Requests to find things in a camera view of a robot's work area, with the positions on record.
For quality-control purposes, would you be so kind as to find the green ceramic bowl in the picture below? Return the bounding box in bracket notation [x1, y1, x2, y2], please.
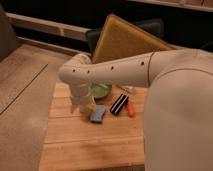
[90, 84, 112, 99]

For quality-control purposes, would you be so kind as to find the yellow cushion chair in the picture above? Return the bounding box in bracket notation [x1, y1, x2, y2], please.
[86, 14, 174, 63]

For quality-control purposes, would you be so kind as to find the black white striped block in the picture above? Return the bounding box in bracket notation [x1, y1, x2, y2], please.
[110, 94, 128, 116]

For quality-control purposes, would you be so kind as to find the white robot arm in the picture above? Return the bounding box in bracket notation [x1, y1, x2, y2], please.
[59, 49, 213, 171]

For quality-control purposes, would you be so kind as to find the blue sponge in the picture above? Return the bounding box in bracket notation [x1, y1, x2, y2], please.
[90, 105, 105, 123]

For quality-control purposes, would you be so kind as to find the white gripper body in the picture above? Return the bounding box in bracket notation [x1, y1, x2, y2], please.
[69, 83, 96, 114]

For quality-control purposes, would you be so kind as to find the wooden cutting board table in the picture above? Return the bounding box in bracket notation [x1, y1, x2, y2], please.
[39, 83, 147, 171]

